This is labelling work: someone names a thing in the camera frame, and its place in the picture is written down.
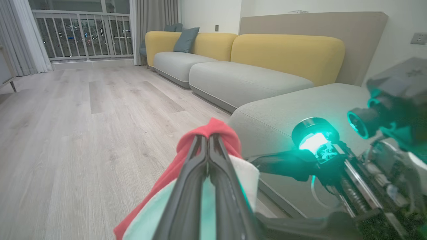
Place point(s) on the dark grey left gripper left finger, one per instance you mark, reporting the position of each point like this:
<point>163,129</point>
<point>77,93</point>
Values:
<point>181,200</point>

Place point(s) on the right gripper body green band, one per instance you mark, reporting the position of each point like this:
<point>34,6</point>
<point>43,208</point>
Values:
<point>367,186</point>

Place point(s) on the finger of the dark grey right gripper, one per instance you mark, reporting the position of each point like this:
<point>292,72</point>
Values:
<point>300,228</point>
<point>283,165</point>

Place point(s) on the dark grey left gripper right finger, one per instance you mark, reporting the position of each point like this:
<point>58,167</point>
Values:
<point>230,206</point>

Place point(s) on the red and white clothing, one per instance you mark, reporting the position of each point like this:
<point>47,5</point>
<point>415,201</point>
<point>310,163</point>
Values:
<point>217,128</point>

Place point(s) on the grey sofa seat cushion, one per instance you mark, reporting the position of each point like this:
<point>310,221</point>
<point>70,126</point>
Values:
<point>176,65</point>
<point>240,83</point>
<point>283,113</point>

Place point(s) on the yellow sofa backrest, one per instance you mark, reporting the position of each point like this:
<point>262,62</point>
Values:
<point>287,55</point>
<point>160,41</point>

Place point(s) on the white device on panel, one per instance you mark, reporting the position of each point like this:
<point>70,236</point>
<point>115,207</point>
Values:
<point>298,12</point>

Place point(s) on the blue throw pillow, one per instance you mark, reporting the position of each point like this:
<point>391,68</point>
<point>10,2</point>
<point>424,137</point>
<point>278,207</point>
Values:
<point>185,40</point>
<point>173,27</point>

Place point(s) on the grey curtain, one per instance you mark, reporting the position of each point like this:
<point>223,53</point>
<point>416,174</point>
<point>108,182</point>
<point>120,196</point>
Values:
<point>153,15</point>

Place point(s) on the white balcony railing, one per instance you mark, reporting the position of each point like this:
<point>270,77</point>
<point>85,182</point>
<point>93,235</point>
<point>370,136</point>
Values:
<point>83,14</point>

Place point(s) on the glass balcony window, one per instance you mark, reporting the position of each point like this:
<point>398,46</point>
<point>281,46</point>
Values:
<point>66,5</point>

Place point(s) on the white sheer curtain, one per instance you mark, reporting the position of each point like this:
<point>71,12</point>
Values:
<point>20,33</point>

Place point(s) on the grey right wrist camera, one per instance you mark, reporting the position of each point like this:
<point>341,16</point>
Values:
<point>400,83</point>

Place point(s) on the beige upholstered wall panel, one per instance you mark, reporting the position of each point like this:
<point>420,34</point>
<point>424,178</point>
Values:
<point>360,36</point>

